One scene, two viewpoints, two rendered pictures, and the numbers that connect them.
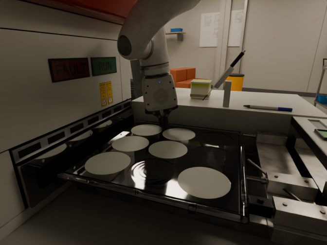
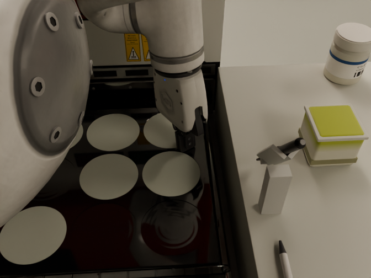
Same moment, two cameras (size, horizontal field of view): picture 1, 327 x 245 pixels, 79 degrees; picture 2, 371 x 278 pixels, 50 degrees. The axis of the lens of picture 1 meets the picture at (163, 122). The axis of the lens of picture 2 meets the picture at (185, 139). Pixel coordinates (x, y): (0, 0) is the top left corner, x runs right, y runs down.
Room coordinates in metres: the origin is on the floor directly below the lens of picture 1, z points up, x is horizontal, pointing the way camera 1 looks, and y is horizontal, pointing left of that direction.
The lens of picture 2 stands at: (0.42, -0.46, 1.44)
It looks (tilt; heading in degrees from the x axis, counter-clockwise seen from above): 46 degrees down; 67
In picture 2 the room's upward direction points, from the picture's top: straight up
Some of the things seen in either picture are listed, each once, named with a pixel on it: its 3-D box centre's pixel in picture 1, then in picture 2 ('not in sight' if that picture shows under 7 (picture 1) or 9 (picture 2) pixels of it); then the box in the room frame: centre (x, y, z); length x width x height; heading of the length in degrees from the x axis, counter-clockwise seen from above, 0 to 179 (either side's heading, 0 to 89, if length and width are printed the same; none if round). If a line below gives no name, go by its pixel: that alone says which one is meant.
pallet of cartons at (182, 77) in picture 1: (186, 82); not in sight; (5.56, -0.64, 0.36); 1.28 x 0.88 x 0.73; 151
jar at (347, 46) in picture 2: not in sight; (348, 54); (0.95, 0.00, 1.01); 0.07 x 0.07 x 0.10
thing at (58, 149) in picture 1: (96, 141); (109, 99); (0.52, 0.19, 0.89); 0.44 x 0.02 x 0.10; 161
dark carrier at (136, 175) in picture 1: (168, 149); (109, 176); (0.47, -0.01, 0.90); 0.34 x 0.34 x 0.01; 71
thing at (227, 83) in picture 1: (222, 86); (274, 169); (0.66, -0.20, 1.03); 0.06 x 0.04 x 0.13; 71
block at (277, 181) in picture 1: (289, 184); not in sight; (0.32, -0.24, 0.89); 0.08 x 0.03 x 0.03; 71
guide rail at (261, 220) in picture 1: (177, 205); not in sight; (0.33, -0.03, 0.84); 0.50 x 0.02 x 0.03; 71
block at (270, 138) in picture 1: (270, 137); not in sight; (0.55, -0.32, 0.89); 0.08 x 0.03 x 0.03; 71
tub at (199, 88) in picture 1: (200, 89); (329, 135); (0.80, -0.15, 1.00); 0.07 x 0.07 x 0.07; 71
